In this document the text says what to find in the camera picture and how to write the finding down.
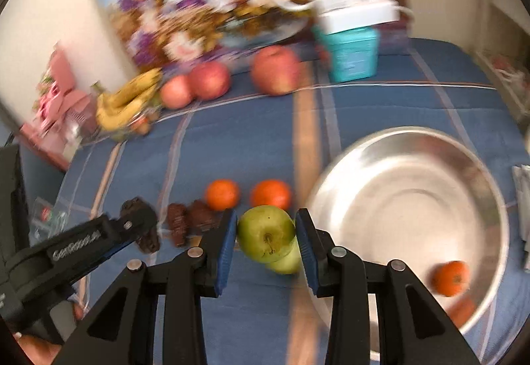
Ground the silver packet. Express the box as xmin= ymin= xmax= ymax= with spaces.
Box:
xmin=511 ymin=164 xmax=530 ymax=254

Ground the medium red apple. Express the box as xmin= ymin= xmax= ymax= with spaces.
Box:
xmin=188 ymin=62 xmax=232 ymax=100

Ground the large red apple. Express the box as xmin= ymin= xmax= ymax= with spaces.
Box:
xmin=250 ymin=46 xmax=302 ymax=96

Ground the white box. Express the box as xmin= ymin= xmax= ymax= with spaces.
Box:
xmin=317 ymin=0 xmax=400 ymax=34

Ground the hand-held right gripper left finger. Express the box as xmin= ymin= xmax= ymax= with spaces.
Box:
xmin=50 ymin=208 xmax=239 ymax=365

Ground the yellow banana bunch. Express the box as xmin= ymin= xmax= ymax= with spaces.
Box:
xmin=96 ymin=67 xmax=163 ymax=131

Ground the pink flower bouquet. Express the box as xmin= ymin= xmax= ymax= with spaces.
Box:
xmin=21 ymin=44 xmax=98 ymax=171

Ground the person's left hand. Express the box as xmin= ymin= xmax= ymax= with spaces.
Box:
xmin=12 ymin=330 xmax=63 ymax=365

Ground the orange tangerine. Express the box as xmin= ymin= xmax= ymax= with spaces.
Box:
xmin=249 ymin=179 xmax=292 ymax=210
xmin=431 ymin=261 xmax=472 ymax=297
xmin=205 ymin=179 xmax=241 ymax=212

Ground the green pear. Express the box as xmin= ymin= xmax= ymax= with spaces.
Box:
xmin=265 ymin=238 xmax=303 ymax=275
xmin=237 ymin=205 xmax=296 ymax=264

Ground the teal box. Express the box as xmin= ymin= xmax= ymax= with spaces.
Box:
xmin=312 ymin=26 xmax=381 ymax=83

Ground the small red apple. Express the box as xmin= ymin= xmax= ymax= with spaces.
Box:
xmin=160 ymin=75 xmax=194 ymax=109

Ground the flower painting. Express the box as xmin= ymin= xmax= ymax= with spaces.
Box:
xmin=90 ymin=0 xmax=408 ymax=71

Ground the blue plaid tablecloth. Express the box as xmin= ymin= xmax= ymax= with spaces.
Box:
xmin=19 ymin=37 xmax=530 ymax=365

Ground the dark cabinet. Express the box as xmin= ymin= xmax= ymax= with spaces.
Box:
xmin=0 ymin=143 xmax=31 ymax=262

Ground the clear glass mug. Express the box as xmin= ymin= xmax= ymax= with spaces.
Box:
xmin=31 ymin=197 xmax=69 ymax=239

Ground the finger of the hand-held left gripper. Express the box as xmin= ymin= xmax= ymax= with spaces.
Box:
xmin=107 ymin=201 xmax=160 ymax=255

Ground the silver metal bowl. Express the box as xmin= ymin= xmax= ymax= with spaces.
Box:
xmin=306 ymin=127 xmax=511 ymax=361

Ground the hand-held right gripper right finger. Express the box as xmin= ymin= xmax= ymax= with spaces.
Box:
xmin=294 ymin=208 xmax=483 ymax=365

